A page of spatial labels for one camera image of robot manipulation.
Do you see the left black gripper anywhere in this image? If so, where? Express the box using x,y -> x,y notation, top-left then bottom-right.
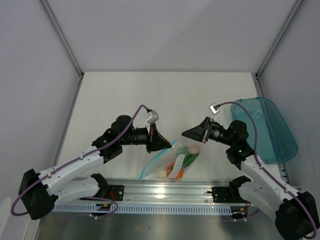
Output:
120,122 -> 171,153

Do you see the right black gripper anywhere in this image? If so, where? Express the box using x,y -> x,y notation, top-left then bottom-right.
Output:
181,117 -> 235,147

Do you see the pink toy egg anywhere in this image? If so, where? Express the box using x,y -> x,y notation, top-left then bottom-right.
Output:
187,144 -> 201,155

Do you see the clear zip top bag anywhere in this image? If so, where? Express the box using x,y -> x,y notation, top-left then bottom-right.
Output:
139,139 -> 200,181

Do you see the green toy bell pepper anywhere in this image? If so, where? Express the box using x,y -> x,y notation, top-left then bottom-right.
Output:
177,147 -> 200,169

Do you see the white toy egg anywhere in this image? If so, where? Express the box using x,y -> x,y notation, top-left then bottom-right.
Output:
155,168 -> 167,179

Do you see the orange toy pumpkin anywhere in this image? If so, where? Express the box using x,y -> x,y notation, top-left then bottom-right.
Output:
166,162 -> 184,180

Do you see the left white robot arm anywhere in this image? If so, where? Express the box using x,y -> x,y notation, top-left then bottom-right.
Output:
18,115 -> 172,220

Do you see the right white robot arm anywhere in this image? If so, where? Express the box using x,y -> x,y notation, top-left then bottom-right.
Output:
181,117 -> 320,240

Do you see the teal plastic tray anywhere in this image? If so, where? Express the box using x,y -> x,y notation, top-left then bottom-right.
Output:
230,97 -> 298,165

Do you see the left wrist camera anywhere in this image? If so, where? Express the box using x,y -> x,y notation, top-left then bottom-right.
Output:
143,110 -> 159,132

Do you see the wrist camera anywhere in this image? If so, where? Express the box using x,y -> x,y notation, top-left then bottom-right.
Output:
143,110 -> 159,132
209,103 -> 221,123

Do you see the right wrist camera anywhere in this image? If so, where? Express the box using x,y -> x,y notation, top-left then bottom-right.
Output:
209,103 -> 221,123

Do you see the aluminium mounting rail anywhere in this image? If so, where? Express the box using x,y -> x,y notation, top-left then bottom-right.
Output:
52,177 -> 302,206

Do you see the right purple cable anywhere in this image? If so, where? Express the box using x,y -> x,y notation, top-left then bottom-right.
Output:
217,101 -> 317,238

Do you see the purple cable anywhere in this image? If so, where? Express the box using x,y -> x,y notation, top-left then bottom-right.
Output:
217,101 -> 317,238
10,104 -> 151,221

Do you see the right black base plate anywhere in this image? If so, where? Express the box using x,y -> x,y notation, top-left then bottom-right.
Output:
206,186 -> 246,204

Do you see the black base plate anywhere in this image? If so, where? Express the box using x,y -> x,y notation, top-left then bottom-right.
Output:
206,186 -> 246,204
106,185 -> 125,202

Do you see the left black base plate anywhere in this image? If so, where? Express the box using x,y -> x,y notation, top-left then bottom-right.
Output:
106,185 -> 125,202

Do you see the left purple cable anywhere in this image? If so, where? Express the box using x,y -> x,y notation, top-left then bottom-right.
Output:
10,104 -> 151,221

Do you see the white slotted cable duct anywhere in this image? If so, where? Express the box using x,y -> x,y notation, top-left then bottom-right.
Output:
53,202 -> 233,216

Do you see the right aluminium frame post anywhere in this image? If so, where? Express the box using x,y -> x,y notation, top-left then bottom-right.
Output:
255,0 -> 307,80

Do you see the aluminium frame post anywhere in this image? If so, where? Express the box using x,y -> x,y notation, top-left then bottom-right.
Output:
255,0 -> 307,80
38,0 -> 84,78

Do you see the left aluminium frame post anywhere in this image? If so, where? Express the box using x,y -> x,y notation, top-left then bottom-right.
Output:
38,0 -> 84,78

